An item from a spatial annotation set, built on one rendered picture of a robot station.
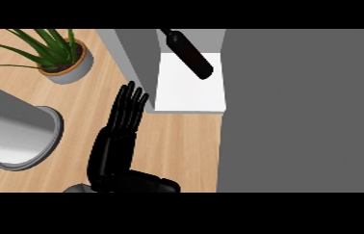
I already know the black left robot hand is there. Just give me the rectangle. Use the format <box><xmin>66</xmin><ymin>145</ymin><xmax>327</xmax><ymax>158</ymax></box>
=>
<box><xmin>87</xmin><ymin>80</ymin><xmax>182</xmax><ymax>194</ymax></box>

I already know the grey open cabinet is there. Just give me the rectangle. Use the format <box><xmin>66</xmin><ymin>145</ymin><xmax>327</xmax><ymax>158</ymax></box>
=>
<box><xmin>96</xmin><ymin>28</ymin><xmax>227</xmax><ymax>115</ymax></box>

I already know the dark wine bottle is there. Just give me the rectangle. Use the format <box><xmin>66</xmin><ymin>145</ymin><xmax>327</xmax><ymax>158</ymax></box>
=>
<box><xmin>159</xmin><ymin>28</ymin><xmax>215</xmax><ymax>81</ymax></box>

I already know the dark grey cabinet door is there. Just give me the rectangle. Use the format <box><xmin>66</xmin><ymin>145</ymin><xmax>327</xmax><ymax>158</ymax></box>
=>
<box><xmin>216</xmin><ymin>28</ymin><xmax>364</xmax><ymax>194</ymax></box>

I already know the grey cylindrical appliance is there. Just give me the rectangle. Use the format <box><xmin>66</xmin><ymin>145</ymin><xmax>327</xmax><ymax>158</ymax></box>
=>
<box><xmin>0</xmin><ymin>89</ymin><xmax>65</xmax><ymax>172</ymax></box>

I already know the green potted plant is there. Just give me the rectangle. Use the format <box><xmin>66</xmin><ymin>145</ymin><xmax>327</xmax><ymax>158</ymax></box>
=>
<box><xmin>0</xmin><ymin>28</ymin><xmax>96</xmax><ymax>86</ymax></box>

